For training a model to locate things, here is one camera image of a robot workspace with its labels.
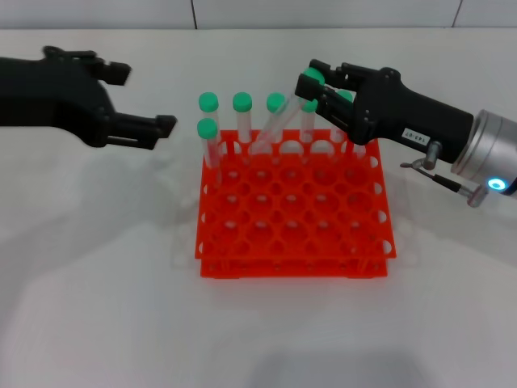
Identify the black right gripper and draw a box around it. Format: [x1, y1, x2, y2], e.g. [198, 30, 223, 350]
[294, 58, 475, 166]

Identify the orange test tube rack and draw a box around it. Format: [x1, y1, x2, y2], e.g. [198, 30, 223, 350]
[194, 128, 397, 280]

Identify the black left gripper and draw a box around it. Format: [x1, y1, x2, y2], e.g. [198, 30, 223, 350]
[0, 46, 179, 152]

